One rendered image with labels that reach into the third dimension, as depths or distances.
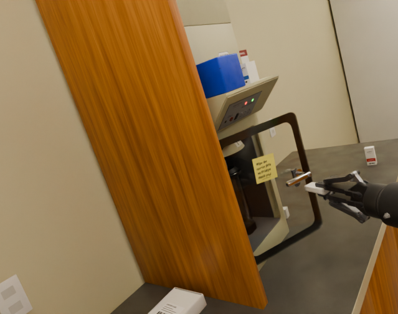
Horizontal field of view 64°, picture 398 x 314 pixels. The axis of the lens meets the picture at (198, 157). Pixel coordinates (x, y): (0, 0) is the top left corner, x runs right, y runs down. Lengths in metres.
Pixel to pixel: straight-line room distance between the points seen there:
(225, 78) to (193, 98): 0.11
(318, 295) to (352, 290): 0.08
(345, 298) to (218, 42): 0.79
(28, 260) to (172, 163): 0.50
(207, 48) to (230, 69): 0.16
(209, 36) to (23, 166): 0.66
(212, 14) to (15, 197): 0.79
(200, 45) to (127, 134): 0.33
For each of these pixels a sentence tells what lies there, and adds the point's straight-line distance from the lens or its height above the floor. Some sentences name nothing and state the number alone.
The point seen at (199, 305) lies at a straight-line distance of 1.01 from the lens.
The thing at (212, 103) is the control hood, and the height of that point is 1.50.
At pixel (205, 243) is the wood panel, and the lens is 0.93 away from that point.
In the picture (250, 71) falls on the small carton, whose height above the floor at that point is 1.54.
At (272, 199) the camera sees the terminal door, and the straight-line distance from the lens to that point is 1.01.
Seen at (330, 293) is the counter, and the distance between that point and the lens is 0.97.
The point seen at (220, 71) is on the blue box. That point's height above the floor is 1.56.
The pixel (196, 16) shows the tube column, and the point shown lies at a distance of 1.00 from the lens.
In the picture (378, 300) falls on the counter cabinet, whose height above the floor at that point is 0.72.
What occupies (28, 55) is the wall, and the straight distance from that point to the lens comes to 1.14.
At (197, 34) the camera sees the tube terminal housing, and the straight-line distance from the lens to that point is 0.97.
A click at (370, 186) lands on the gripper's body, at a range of 0.79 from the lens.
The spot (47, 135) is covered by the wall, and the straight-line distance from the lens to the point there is 1.10.
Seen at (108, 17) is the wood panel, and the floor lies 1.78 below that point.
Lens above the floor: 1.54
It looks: 11 degrees down
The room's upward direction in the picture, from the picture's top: 18 degrees counter-clockwise
